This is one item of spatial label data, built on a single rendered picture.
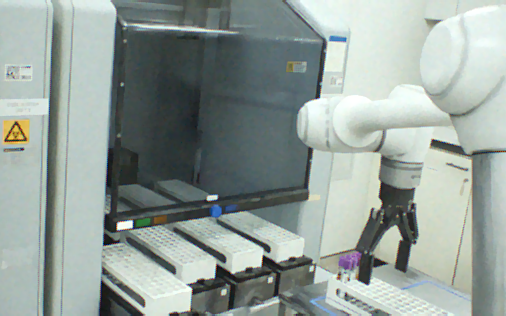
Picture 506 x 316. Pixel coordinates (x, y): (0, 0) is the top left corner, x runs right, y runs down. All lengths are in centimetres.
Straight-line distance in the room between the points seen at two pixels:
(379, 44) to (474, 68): 299
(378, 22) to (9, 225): 273
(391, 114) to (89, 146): 61
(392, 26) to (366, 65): 29
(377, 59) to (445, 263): 119
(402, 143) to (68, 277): 75
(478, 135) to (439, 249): 293
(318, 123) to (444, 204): 242
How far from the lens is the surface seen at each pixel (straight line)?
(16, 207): 134
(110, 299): 150
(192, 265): 154
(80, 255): 144
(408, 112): 115
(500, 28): 77
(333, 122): 125
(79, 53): 132
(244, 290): 164
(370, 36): 366
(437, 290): 173
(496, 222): 78
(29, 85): 129
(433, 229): 369
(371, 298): 146
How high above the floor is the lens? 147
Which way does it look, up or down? 14 degrees down
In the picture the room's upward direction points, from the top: 6 degrees clockwise
